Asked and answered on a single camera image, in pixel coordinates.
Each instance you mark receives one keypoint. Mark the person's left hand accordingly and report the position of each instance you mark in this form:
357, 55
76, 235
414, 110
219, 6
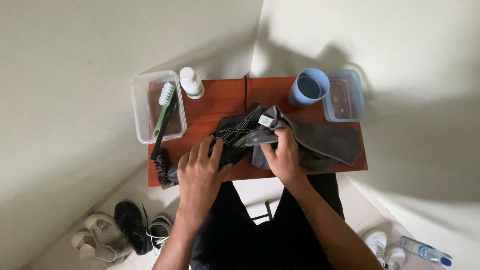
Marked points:
198, 180

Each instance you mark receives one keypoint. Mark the person's right hand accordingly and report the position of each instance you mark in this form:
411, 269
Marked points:
287, 159

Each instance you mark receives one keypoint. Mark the grey cleaning cloth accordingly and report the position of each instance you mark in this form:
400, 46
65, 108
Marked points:
322, 142

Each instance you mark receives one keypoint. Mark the black sports shoe white stripes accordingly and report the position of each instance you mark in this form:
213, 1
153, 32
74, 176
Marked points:
236, 129

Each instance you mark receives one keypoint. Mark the dark bristle brush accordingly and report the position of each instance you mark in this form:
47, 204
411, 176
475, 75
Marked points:
162, 167

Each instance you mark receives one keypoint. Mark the black sneaker white laces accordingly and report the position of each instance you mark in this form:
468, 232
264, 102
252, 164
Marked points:
160, 228

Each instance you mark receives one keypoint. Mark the person's black trousers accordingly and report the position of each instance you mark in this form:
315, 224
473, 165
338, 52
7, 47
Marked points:
232, 236

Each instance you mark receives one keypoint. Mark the blue plastic cup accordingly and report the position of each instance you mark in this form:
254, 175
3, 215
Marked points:
303, 92

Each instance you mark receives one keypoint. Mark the green brush white bristles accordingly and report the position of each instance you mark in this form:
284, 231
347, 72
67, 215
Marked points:
163, 108

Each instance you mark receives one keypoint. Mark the blue tinted plastic container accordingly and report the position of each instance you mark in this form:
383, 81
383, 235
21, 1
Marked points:
345, 99

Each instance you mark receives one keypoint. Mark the clear plastic container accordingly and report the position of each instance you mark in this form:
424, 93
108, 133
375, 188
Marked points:
141, 112

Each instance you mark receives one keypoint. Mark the white plastic bottle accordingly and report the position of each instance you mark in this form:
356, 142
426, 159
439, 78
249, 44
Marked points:
192, 85

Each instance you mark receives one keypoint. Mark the beige shoe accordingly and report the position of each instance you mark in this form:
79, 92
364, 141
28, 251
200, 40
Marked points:
108, 236
80, 243

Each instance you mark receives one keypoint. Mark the clear water bottle blue cap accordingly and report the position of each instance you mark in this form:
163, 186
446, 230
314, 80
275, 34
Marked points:
423, 250

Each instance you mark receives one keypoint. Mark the black table frame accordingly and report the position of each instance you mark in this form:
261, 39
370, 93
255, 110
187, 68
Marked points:
265, 213

